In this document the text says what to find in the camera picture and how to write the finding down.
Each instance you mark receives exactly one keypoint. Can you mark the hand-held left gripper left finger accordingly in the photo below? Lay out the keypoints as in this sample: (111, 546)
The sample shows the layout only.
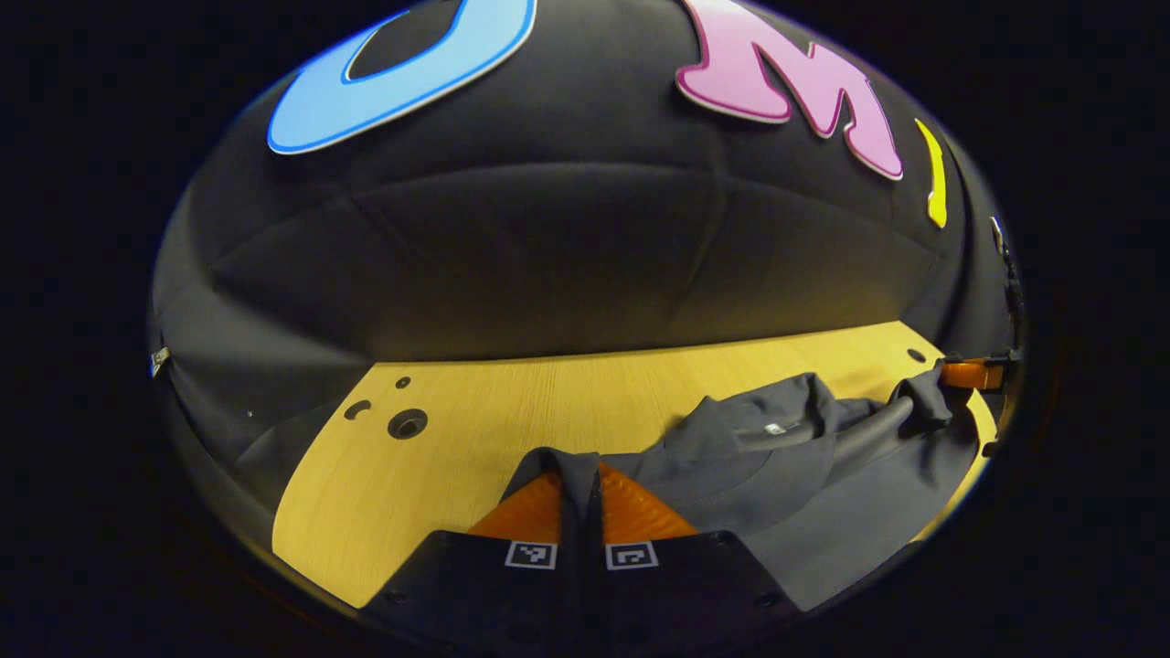
(475, 585)

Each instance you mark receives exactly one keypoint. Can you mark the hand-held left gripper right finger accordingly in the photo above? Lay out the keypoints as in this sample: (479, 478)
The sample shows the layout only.
(695, 585)

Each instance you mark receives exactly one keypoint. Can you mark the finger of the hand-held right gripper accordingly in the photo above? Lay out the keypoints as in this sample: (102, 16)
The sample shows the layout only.
(971, 375)

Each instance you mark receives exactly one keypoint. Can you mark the grey long-sleeved polo shirt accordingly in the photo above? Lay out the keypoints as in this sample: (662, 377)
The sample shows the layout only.
(823, 493)

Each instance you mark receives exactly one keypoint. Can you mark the black backdrop cloth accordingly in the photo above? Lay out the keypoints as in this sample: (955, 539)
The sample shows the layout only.
(548, 256)

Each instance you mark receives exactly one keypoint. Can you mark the white cloth clip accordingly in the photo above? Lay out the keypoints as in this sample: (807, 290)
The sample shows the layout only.
(160, 362)

